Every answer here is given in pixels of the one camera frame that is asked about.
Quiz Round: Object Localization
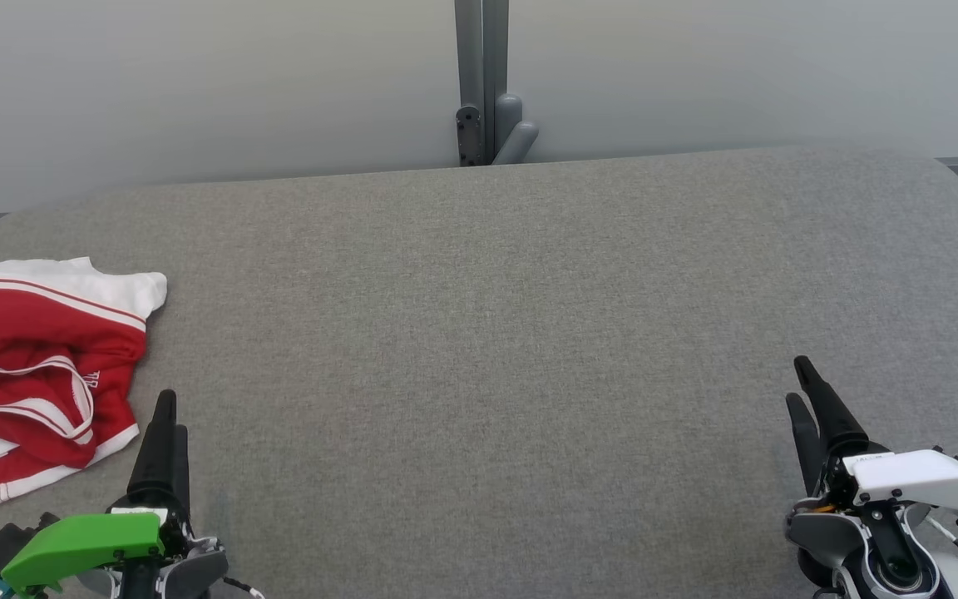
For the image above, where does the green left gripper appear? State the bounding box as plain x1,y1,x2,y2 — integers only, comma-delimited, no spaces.
1,389,197,593

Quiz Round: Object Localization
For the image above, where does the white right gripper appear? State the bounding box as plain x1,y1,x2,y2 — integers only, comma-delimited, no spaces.
785,355,958,512

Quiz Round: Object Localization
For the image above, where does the red and white jersey shirt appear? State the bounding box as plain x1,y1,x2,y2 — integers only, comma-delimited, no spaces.
0,256,169,472

